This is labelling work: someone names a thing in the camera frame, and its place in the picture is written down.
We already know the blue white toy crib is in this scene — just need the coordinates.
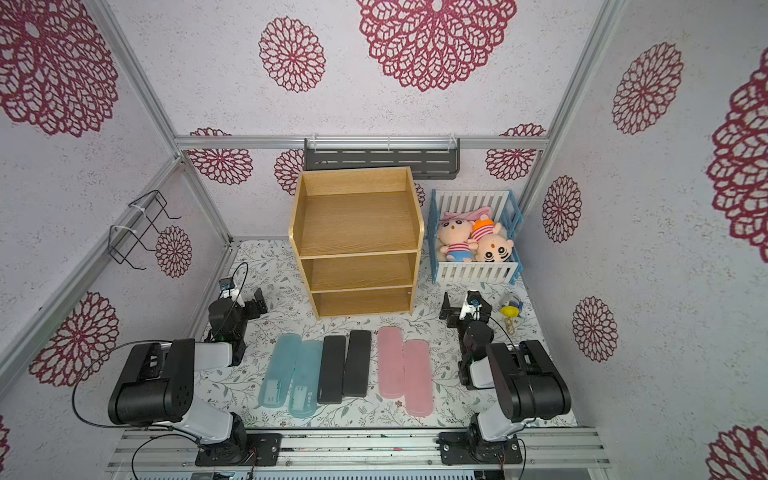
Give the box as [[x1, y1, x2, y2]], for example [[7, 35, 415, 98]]
[[426, 189, 524, 284]]

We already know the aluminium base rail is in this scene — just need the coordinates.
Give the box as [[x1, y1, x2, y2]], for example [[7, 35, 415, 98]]
[[106, 427, 611, 477]]

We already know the grey wall-mounted rack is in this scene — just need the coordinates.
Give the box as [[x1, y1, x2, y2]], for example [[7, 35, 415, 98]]
[[304, 138, 460, 180]]

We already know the orange hat plush doll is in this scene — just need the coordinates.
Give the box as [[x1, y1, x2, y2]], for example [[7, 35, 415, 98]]
[[470, 216, 514, 263]]

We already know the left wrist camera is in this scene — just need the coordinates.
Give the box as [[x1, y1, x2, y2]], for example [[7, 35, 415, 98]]
[[219, 276, 240, 301]]

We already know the yellow grey keychain toy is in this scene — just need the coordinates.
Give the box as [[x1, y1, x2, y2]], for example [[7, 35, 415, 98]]
[[500, 292, 524, 336]]

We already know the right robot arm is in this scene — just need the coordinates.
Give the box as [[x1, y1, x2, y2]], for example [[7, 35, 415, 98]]
[[438, 290, 571, 468]]

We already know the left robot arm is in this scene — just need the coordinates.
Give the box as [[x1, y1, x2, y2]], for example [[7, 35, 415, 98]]
[[107, 289, 281, 467]]

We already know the pink pencil case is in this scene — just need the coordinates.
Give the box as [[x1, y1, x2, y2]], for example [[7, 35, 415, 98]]
[[404, 340, 434, 417], [377, 326, 405, 400]]

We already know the pink striped plush doll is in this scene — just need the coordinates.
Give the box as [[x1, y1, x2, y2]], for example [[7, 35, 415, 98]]
[[437, 218, 478, 263]]

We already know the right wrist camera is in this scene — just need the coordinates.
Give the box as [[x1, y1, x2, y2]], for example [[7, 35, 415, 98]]
[[459, 290, 491, 321]]

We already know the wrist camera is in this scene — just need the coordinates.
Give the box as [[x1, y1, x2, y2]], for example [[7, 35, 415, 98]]
[[459, 290, 491, 321], [219, 276, 240, 301]]

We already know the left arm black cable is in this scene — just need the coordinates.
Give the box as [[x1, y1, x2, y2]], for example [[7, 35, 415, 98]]
[[70, 338, 199, 480]]

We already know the wooden three-tier shelf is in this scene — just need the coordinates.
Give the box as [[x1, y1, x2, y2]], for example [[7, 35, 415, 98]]
[[289, 167, 425, 319]]

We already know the black wire wall rack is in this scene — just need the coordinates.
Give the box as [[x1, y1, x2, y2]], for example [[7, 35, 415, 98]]
[[106, 189, 180, 271]]

